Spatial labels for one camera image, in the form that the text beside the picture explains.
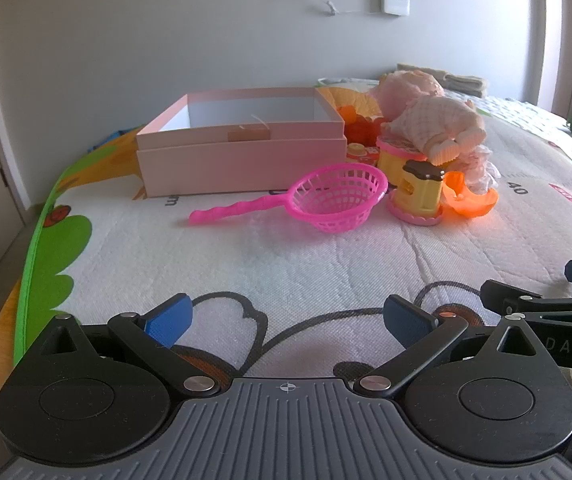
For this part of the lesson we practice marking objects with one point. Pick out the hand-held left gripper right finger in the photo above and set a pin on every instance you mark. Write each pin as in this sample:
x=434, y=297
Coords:
x=408, y=317

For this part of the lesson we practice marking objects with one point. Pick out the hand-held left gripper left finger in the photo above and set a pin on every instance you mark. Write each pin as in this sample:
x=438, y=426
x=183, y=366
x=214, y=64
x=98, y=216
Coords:
x=168, y=317

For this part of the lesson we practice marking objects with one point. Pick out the orange plastic toy shell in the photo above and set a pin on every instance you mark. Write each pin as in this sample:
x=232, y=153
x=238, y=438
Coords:
x=471, y=207

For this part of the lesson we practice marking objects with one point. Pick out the pink plastic toy strainer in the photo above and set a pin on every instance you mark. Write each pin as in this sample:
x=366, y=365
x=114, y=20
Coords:
x=336, y=200

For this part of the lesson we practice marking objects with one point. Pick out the yellow toy cup pink lid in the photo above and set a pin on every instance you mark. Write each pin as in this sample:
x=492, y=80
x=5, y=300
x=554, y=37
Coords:
x=391, y=157

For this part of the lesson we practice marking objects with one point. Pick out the pink cardboard box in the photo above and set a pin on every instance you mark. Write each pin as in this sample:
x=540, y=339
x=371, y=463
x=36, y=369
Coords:
x=241, y=165

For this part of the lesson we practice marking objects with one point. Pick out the doll with pink hair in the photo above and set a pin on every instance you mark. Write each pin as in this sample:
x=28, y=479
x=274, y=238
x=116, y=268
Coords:
x=431, y=120

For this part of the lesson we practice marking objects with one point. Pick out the red orange plastic toy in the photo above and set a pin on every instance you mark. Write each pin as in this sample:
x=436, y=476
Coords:
x=361, y=127

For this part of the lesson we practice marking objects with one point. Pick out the printed play mat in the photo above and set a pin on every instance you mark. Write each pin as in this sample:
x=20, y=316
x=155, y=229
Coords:
x=316, y=260

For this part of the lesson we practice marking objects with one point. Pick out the small red yellow toy disc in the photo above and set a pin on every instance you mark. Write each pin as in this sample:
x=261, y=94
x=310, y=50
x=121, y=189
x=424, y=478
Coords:
x=356, y=149

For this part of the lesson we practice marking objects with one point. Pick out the white quilted bedspread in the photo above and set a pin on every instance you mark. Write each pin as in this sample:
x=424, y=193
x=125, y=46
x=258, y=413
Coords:
x=516, y=107

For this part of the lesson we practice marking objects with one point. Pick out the blue cloth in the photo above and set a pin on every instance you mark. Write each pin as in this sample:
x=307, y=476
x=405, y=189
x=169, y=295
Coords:
x=113, y=136

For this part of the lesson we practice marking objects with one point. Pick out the folded beige towel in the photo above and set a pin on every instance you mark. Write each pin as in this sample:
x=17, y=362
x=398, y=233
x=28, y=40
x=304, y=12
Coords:
x=466, y=82

